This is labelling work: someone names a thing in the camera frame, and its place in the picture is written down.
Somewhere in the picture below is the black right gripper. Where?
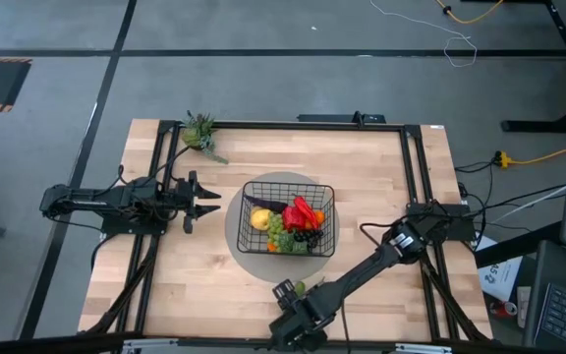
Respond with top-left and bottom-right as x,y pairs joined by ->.
268,279 -> 331,351

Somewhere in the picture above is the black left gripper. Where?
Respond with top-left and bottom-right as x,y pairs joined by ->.
174,170 -> 222,235

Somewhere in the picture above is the black wire basket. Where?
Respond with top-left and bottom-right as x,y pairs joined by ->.
236,180 -> 337,259

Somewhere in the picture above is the yellow fruit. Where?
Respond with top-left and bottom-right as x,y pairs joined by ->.
250,207 -> 273,232

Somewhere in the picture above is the dark purple eggplant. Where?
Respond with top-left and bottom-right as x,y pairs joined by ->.
243,194 -> 289,213

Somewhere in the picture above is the green grape bunch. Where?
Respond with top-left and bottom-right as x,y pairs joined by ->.
266,211 -> 287,247

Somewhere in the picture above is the dark green veined leafy vegetable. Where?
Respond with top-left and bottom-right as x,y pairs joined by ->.
276,230 -> 311,255

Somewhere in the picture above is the red bell pepper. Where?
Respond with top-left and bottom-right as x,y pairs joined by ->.
281,205 -> 309,233

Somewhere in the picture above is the dark purple grape bunch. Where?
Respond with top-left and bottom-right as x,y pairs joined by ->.
292,227 -> 324,250

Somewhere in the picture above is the long red chili pepper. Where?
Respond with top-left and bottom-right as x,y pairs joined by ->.
293,196 -> 320,230

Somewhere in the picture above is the round grey mat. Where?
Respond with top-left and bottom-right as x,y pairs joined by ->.
224,170 -> 341,284

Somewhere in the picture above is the succulent plant in dark pot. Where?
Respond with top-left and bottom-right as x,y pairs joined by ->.
180,110 -> 230,166

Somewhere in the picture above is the flat black box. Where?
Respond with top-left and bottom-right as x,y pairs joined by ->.
296,111 -> 387,125

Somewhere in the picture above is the red drink can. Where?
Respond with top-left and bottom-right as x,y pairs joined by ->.
488,300 -> 519,319

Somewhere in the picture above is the white printed paper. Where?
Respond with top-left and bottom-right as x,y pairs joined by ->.
476,234 -> 525,303

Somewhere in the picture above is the black desk leg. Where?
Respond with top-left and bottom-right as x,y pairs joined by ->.
501,0 -> 566,134

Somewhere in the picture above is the black aluminium table frame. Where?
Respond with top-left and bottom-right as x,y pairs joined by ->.
79,119 -> 495,354

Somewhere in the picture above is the yellow power cord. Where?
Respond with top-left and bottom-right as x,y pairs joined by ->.
493,146 -> 566,169

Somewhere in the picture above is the grey cable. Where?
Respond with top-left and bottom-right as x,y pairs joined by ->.
496,176 -> 566,223

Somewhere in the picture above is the thin white cable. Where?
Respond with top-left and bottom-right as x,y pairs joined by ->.
369,0 -> 479,69

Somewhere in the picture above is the yellow cable with black plug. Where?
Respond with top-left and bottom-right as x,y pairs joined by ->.
434,0 -> 505,25

